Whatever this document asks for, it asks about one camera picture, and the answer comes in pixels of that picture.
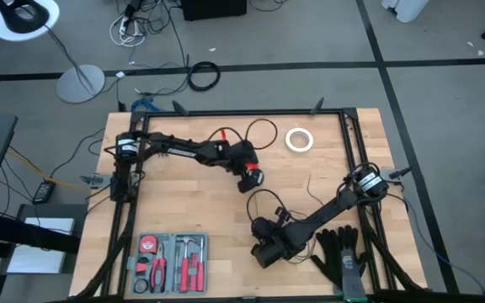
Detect black cord spool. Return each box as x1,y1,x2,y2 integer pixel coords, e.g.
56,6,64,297
237,167,266,194

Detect white tape roll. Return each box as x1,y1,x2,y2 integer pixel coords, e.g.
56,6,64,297
285,127,314,154

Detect black work glove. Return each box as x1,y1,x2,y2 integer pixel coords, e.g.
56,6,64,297
334,225,370,270
310,229,347,288

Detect black pointed strut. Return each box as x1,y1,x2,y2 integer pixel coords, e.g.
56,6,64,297
309,96,326,115
171,99,191,117

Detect red bit holder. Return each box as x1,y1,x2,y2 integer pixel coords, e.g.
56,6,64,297
189,252,198,291

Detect thin silver tool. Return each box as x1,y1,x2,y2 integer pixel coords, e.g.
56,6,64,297
173,246,181,292

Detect grey plastic bin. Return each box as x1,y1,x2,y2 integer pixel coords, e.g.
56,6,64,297
126,231,210,297

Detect red tape measure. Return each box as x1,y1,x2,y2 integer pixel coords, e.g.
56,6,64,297
137,235,158,254

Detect black box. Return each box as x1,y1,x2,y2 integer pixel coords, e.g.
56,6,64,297
181,0,248,22

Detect grey round stand base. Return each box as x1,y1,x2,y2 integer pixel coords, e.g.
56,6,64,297
56,63,106,105

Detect dark grey side table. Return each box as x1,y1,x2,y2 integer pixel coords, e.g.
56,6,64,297
0,204,88,303

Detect black power adapter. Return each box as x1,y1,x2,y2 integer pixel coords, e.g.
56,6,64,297
31,179,57,206

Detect thin stand pole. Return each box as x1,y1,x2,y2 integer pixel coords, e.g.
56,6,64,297
43,24,96,93

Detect white flat box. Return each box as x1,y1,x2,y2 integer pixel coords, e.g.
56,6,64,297
6,216,77,275

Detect black crossbar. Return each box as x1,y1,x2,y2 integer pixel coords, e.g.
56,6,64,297
0,210,83,256

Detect white round disc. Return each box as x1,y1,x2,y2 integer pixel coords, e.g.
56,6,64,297
0,0,61,42

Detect black curved lamp head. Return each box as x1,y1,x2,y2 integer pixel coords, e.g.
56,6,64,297
0,0,51,35

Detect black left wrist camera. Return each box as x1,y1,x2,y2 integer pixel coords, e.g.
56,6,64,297
236,141,255,157

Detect black right camera cable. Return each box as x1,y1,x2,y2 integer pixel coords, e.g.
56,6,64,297
246,189,294,226

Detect black camera cable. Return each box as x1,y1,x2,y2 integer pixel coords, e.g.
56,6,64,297
206,118,279,152
246,189,294,226

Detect purple cable strap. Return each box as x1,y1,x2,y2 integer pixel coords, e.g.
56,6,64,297
274,206,292,224

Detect black left camera cable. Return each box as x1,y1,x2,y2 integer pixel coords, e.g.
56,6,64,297
206,118,279,152

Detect black table edge rail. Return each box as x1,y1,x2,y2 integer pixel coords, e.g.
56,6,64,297
101,107,397,303

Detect red handled screwdriver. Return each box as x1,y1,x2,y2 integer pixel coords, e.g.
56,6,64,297
195,237,206,292

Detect thin black loose wire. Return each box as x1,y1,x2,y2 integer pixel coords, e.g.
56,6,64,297
306,175,326,207

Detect red handled hammer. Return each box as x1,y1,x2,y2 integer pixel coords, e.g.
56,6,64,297
174,235,196,294

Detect black coiled cable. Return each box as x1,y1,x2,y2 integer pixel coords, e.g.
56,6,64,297
187,61,221,93

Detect black floor cable cover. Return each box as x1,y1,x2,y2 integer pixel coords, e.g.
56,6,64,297
0,56,485,83

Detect blue cable bundle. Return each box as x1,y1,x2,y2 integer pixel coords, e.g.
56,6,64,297
131,97,163,113

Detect red handled pliers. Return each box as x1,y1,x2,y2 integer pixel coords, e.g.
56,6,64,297
149,242,168,294

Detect black diagonal frame brace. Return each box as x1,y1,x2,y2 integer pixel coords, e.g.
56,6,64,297
73,201,138,300
364,226,429,294

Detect white cable bunch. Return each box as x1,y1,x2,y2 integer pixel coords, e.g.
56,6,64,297
109,14,147,48

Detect thin blue cable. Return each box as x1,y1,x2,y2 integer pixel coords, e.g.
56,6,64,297
400,195,485,295

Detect yellow cable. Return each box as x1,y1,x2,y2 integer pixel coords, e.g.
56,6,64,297
6,149,93,195

